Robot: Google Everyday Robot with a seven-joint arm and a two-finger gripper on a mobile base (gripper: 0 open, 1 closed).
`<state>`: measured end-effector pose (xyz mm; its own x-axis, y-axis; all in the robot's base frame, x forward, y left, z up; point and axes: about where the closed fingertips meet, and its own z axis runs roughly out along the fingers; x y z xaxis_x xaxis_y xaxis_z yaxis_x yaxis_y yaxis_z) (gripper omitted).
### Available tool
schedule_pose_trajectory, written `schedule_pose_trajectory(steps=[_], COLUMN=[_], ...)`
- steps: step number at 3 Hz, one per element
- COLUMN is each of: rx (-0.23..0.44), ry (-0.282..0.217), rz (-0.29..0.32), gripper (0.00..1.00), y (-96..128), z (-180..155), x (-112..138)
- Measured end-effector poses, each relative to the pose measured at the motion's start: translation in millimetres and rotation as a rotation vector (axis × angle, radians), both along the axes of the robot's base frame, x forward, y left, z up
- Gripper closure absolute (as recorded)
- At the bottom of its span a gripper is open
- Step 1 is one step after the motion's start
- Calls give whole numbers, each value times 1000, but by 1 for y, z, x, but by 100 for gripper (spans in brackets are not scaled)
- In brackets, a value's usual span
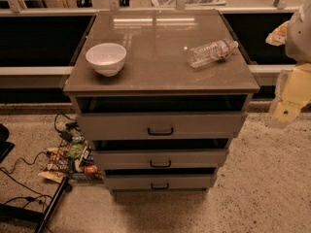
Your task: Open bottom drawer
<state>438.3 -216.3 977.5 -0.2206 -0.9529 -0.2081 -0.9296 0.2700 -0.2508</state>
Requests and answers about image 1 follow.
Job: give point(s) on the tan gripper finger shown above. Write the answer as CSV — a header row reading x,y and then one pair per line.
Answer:
x,y
292,93

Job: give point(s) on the grey bottom drawer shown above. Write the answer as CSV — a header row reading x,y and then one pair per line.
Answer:
x,y
161,182

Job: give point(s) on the grey drawer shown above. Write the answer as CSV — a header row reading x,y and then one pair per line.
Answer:
x,y
161,182
156,126
158,159

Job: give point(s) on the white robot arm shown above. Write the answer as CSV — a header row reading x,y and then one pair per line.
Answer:
x,y
295,35

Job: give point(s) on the grey top drawer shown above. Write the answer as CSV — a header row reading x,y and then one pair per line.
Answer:
x,y
156,126

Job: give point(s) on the grey drawer cabinet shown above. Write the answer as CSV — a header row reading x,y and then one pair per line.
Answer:
x,y
156,78

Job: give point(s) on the grey middle drawer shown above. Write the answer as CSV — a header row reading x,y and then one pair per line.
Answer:
x,y
158,159

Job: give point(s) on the clear plastic water bottle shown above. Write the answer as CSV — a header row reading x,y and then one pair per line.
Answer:
x,y
209,53

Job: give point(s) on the white ceramic bowl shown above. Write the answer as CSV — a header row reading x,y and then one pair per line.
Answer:
x,y
106,59

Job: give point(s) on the pile of snack packages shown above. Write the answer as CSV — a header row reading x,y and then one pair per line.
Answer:
x,y
73,160

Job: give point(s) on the black stand leg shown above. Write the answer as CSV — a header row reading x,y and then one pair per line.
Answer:
x,y
46,215

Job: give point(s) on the black chair base edge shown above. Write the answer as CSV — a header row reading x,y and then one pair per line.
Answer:
x,y
5,145

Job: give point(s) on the black power adapter with cable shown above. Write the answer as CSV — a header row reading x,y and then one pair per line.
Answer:
x,y
68,129

